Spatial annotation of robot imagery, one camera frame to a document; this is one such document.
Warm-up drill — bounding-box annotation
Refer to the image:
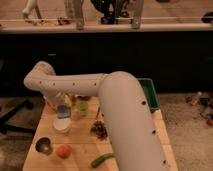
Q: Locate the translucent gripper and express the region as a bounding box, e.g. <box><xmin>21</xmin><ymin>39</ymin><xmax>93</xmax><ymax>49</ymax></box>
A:
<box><xmin>49</xmin><ymin>93</ymin><xmax>71</xmax><ymax>109</ymax></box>

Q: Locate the blue sponge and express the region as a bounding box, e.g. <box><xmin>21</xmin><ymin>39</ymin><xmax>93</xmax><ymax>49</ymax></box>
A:
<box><xmin>57</xmin><ymin>105</ymin><xmax>71</xmax><ymax>119</ymax></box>

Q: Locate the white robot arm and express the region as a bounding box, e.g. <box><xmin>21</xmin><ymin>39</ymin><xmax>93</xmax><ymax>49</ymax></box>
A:
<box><xmin>24</xmin><ymin>61</ymin><xmax>169</xmax><ymax>171</ymax></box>

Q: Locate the red bowl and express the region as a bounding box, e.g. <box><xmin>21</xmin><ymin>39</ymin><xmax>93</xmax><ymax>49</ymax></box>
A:
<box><xmin>44</xmin><ymin>96</ymin><xmax>56</xmax><ymax>111</ymax></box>

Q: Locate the brown bowl with cloth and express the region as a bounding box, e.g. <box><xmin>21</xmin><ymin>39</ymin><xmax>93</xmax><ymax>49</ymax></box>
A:
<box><xmin>76</xmin><ymin>96</ymin><xmax>91</xmax><ymax>101</ymax></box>

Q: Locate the green plastic cup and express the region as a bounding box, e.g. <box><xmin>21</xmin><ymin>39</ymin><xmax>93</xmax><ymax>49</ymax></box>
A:
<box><xmin>77</xmin><ymin>101</ymin><xmax>88</xmax><ymax>117</ymax></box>

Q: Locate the white round container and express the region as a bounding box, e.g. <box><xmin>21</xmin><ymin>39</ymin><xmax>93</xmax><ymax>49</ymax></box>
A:
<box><xmin>53</xmin><ymin>118</ymin><xmax>71</xmax><ymax>133</ymax></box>

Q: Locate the small thin stick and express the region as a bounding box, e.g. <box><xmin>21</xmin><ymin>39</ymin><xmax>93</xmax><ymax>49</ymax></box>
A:
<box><xmin>95</xmin><ymin>106</ymin><xmax>101</xmax><ymax>120</ymax></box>

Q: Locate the metal cup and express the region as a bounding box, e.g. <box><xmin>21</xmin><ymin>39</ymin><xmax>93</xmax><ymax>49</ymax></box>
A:
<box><xmin>35</xmin><ymin>137</ymin><xmax>52</xmax><ymax>155</ymax></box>

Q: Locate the orange tomato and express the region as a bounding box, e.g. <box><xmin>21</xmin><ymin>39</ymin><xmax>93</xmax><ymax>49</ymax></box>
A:
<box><xmin>56</xmin><ymin>144</ymin><xmax>71</xmax><ymax>159</ymax></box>

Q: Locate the green chili pepper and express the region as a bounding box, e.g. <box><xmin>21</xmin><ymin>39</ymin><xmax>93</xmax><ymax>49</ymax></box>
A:
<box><xmin>90</xmin><ymin>153</ymin><xmax>115</xmax><ymax>168</ymax></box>

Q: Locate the green plastic tray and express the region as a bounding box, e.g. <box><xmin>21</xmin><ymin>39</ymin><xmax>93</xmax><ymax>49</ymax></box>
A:
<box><xmin>138</xmin><ymin>78</ymin><xmax>160</xmax><ymax>113</ymax></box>

